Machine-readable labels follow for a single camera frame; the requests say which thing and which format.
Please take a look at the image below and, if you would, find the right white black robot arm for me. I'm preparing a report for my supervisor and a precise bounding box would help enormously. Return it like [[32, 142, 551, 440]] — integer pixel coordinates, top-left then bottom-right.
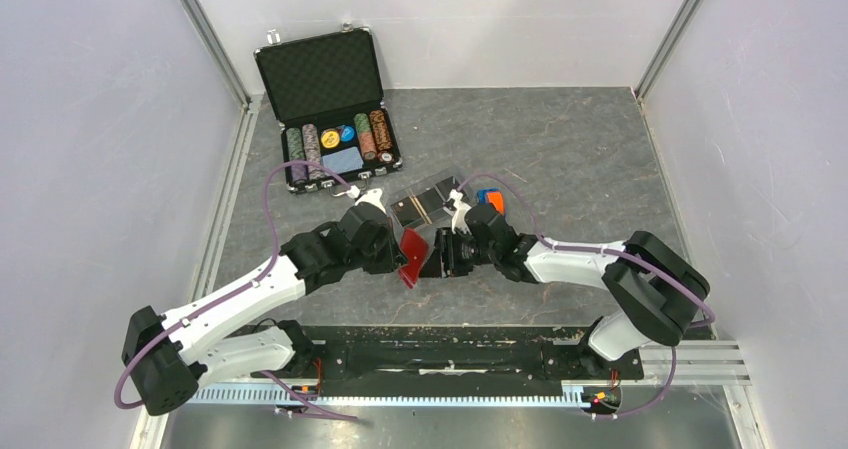
[[419, 202, 715, 377]]

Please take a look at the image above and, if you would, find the blue card deck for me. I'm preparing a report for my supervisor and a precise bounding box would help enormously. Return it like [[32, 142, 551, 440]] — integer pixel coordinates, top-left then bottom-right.
[[322, 147, 364, 175]]

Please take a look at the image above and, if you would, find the yellow poker chip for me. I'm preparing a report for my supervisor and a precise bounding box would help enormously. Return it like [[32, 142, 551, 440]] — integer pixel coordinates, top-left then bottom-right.
[[320, 129, 341, 149]]

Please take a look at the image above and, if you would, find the clear box with black cards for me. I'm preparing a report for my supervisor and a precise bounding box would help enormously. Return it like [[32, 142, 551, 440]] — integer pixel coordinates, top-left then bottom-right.
[[388, 168, 465, 229]]

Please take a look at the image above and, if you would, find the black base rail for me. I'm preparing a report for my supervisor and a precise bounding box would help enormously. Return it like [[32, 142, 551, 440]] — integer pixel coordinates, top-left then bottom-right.
[[274, 325, 645, 398]]

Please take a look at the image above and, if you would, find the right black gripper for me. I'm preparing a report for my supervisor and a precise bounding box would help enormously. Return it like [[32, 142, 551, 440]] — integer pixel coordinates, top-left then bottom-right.
[[419, 227, 498, 278]]

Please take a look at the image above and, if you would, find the blue orange tape dispenser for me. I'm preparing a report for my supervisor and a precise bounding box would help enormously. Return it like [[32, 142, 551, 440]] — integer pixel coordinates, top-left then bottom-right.
[[476, 188, 505, 215]]

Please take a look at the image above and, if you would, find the black poker chip case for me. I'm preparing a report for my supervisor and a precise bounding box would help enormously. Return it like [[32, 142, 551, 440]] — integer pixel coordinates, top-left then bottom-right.
[[254, 27, 403, 194]]

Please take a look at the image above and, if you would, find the blue poker chip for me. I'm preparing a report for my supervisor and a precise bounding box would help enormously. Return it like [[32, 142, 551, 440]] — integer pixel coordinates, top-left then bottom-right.
[[338, 125, 357, 143]]

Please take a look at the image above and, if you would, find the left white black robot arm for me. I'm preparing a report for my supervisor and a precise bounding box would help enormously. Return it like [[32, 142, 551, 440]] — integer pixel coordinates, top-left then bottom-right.
[[113, 198, 399, 416]]

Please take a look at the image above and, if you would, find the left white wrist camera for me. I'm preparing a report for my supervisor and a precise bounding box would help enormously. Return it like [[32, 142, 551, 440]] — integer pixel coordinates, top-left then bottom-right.
[[354, 188, 385, 212]]

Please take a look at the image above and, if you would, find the red leather card holder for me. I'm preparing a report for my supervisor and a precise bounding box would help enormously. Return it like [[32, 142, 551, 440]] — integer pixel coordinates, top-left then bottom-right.
[[398, 228, 430, 289]]

